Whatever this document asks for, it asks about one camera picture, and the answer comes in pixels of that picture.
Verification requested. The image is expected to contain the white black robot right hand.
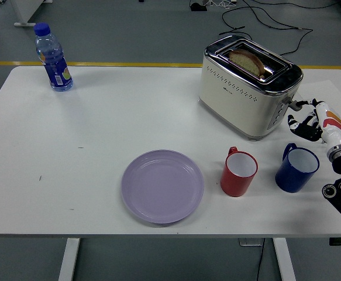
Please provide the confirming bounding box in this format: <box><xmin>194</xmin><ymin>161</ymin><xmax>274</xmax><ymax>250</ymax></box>
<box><xmin>287</xmin><ymin>98</ymin><xmax>341</xmax><ymax>146</ymax></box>

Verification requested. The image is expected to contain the grey toaster lever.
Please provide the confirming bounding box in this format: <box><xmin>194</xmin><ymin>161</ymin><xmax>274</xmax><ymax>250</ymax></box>
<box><xmin>285</xmin><ymin>98</ymin><xmax>302</xmax><ymax>112</ymax></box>

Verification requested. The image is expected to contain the slice of seeded bread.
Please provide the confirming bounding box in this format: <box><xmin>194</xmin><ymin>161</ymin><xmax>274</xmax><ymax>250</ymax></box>
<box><xmin>228</xmin><ymin>49</ymin><xmax>265</xmax><ymax>78</ymax></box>

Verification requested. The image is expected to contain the purple round plate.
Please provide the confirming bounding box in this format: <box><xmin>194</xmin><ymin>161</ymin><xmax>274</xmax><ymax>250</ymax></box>
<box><xmin>120</xmin><ymin>149</ymin><xmax>205</xmax><ymax>225</ymax></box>

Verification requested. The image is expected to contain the blue mug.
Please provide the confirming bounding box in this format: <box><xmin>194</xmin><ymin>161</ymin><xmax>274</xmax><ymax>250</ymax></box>
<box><xmin>274</xmin><ymin>143</ymin><xmax>320</xmax><ymax>193</ymax></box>

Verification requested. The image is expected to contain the cream and chrome toaster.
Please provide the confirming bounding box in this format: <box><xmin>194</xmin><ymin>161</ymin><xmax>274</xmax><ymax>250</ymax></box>
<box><xmin>198</xmin><ymin>35</ymin><xmax>304</xmax><ymax>142</ymax></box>

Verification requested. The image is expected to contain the red mug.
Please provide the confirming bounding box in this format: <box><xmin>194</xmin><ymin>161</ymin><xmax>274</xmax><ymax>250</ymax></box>
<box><xmin>220</xmin><ymin>146</ymin><xmax>259</xmax><ymax>197</ymax></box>

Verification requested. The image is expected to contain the white table leg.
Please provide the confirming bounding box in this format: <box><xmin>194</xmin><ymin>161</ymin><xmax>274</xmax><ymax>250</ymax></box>
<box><xmin>58</xmin><ymin>237</ymin><xmax>81</xmax><ymax>281</ymax></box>
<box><xmin>273</xmin><ymin>237</ymin><xmax>297</xmax><ymax>281</ymax></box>

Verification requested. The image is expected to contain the water bottle with blue label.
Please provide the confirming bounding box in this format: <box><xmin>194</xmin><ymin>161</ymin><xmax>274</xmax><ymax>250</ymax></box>
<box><xmin>33</xmin><ymin>22</ymin><xmax>74</xmax><ymax>92</ymax></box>

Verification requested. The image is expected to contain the white background desk leg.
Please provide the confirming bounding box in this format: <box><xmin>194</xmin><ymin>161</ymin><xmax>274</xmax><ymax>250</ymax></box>
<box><xmin>13</xmin><ymin>0</ymin><xmax>54</xmax><ymax>28</ymax></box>

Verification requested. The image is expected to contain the long black floor cable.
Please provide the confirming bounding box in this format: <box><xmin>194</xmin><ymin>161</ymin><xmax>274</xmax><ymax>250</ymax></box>
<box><xmin>242</xmin><ymin>0</ymin><xmax>314</xmax><ymax>56</ymax></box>

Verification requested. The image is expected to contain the black floor cable with plug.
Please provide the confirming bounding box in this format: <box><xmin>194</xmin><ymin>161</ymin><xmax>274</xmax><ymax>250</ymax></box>
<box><xmin>219</xmin><ymin>8</ymin><xmax>254</xmax><ymax>39</ymax></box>

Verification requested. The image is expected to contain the clear bracket under table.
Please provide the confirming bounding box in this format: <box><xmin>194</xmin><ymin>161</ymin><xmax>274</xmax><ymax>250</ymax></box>
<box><xmin>239</xmin><ymin>238</ymin><xmax>265</xmax><ymax>246</ymax></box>

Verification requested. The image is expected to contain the black cable under table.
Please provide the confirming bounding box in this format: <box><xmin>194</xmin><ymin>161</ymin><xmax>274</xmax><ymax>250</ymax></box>
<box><xmin>256</xmin><ymin>238</ymin><xmax>265</xmax><ymax>281</ymax></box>

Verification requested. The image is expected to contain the white wire bundle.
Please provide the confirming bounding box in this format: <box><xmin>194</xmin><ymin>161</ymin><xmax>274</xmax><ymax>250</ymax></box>
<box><xmin>209</xmin><ymin>0</ymin><xmax>237</xmax><ymax>7</ymax></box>

